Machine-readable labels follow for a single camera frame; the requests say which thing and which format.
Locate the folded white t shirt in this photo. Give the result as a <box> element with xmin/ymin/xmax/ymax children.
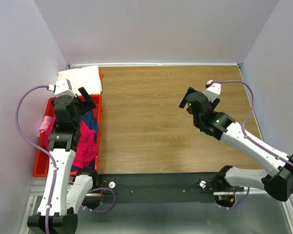
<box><xmin>58</xmin><ymin>65</ymin><xmax>102</xmax><ymax>96</ymax></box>

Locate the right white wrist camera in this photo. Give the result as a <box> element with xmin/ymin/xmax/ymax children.
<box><xmin>203</xmin><ymin>80</ymin><xmax>222</xmax><ymax>102</ymax></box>

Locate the light pink t shirt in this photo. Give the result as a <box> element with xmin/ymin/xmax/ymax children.
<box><xmin>39</xmin><ymin>116</ymin><xmax>52</xmax><ymax>134</ymax></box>

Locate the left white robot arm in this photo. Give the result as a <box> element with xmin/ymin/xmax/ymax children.
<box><xmin>27</xmin><ymin>87</ymin><xmax>99</xmax><ymax>234</ymax></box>

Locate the magenta t shirt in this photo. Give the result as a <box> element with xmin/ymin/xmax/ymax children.
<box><xmin>43</xmin><ymin>114</ymin><xmax>99</xmax><ymax>169</ymax></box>

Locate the small orange object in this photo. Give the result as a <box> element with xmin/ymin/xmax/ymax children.
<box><xmin>99</xmin><ymin>72</ymin><xmax>104</xmax><ymax>79</ymax></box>

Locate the aluminium frame rail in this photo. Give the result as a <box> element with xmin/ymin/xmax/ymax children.
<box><xmin>19</xmin><ymin>178</ymin><xmax>293</xmax><ymax>234</ymax></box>

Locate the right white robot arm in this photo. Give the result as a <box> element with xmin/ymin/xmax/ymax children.
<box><xmin>179</xmin><ymin>84</ymin><xmax>293</xmax><ymax>201</ymax></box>

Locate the red plastic bin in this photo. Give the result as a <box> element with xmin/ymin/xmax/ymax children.
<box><xmin>33</xmin><ymin>95</ymin><xmax>102</xmax><ymax>177</ymax></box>

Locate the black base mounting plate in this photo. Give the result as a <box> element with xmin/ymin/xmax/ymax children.
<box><xmin>82</xmin><ymin>173</ymin><xmax>244</xmax><ymax>211</ymax></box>

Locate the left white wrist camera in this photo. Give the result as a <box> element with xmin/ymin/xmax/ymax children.
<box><xmin>47</xmin><ymin>79</ymin><xmax>77</xmax><ymax>98</ymax></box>

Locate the navy blue t shirt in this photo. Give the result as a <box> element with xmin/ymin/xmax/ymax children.
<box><xmin>70</xmin><ymin>109</ymin><xmax>99</xmax><ymax>171</ymax></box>

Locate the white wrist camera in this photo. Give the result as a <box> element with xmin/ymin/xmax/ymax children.
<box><xmin>203</xmin><ymin>80</ymin><xmax>222</xmax><ymax>102</ymax></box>
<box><xmin>47</xmin><ymin>79</ymin><xmax>77</xmax><ymax>98</ymax></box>

